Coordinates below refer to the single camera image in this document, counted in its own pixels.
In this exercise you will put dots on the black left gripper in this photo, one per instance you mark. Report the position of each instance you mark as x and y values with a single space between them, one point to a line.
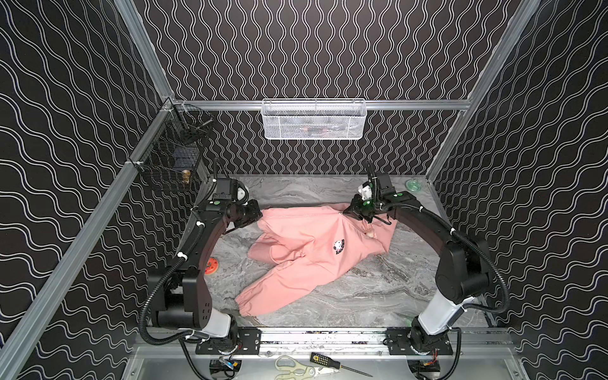
252 211

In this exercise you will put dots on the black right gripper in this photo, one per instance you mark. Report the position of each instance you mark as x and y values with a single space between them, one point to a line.
360 208

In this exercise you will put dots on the pink zip-up jacket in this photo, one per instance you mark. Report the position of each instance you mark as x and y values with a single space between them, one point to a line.
308 247

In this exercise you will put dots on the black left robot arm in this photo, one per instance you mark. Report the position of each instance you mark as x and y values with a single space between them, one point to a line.
179 303

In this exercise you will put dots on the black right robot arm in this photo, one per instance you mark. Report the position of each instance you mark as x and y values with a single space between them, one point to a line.
466 278

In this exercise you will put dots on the green transparent lid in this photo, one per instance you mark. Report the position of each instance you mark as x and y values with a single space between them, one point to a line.
414 185

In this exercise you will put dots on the red tape roll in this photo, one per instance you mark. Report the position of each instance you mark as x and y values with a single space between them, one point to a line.
212 266

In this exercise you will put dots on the small brass bell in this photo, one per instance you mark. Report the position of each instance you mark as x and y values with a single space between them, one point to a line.
186 176

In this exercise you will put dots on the black yellow screwdriver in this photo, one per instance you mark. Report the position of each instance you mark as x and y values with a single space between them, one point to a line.
327 362

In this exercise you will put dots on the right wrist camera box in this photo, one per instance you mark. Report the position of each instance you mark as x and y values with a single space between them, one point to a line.
365 191

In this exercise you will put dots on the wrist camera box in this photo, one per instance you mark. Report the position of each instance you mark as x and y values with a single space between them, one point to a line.
365 191
243 194

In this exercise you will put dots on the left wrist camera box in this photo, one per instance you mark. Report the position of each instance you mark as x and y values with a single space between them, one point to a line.
243 194

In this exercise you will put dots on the black wire basket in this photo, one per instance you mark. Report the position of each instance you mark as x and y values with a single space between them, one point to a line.
177 145

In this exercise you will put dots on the white wire mesh basket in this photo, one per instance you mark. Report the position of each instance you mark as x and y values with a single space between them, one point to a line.
313 118

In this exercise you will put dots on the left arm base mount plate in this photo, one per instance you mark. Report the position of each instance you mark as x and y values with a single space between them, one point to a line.
244 341

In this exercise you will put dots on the aluminium front rail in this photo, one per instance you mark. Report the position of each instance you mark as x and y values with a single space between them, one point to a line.
367 343

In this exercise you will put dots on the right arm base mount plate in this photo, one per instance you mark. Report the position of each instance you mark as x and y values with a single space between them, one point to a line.
415 342

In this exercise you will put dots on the scissors with pale handles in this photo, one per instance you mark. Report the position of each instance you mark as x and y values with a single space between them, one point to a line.
291 369

